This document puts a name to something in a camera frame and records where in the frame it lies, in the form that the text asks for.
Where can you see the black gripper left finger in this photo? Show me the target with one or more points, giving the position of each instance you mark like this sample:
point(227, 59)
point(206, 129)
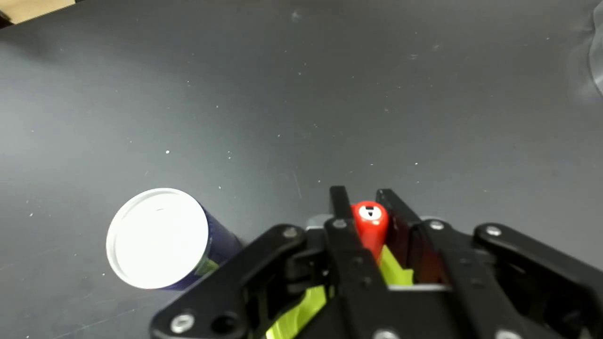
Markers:
point(351, 283)

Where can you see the red marker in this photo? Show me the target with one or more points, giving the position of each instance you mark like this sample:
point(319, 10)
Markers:
point(370, 221)

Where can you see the blue drink can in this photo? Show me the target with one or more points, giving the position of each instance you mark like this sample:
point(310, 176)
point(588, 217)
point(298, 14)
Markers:
point(157, 238)

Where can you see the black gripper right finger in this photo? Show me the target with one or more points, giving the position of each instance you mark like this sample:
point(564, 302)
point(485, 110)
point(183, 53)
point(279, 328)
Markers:
point(477, 283)

